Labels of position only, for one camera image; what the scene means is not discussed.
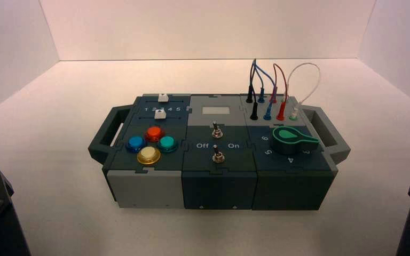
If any teal push button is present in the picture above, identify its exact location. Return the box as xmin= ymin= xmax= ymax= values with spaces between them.
xmin=156 ymin=135 xmax=178 ymax=154

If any red push button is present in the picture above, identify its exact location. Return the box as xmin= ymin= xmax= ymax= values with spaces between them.
xmin=144 ymin=126 xmax=165 ymax=143

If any yellow push button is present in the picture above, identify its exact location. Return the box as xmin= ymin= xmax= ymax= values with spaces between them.
xmin=137 ymin=146 xmax=162 ymax=166

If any blue push button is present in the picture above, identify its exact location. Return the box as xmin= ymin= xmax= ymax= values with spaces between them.
xmin=125 ymin=136 xmax=147 ymax=154

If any dark green modular control box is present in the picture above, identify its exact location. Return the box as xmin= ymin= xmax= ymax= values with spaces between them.
xmin=88 ymin=93 xmax=351 ymax=211

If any green rotary knob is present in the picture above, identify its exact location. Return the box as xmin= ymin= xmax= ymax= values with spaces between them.
xmin=271 ymin=127 xmax=320 ymax=156

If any metal toggle switch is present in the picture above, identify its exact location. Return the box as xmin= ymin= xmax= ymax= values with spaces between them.
xmin=212 ymin=145 xmax=225 ymax=164
xmin=211 ymin=121 xmax=223 ymax=139

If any black jumper cable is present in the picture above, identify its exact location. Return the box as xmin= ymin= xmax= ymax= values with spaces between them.
xmin=246 ymin=58 xmax=261 ymax=121

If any blue jumper cable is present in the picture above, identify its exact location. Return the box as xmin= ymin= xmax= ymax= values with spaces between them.
xmin=253 ymin=59 xmax=277 ymax=121

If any red jumper cable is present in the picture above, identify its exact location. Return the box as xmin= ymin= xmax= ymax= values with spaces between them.
xmin=269 ymin=63 xmax=289 ymax=122

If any white jumper cable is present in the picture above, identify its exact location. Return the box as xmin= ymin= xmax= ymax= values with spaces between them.
xmin=283 ymin=62 xmax=322 ymax=121

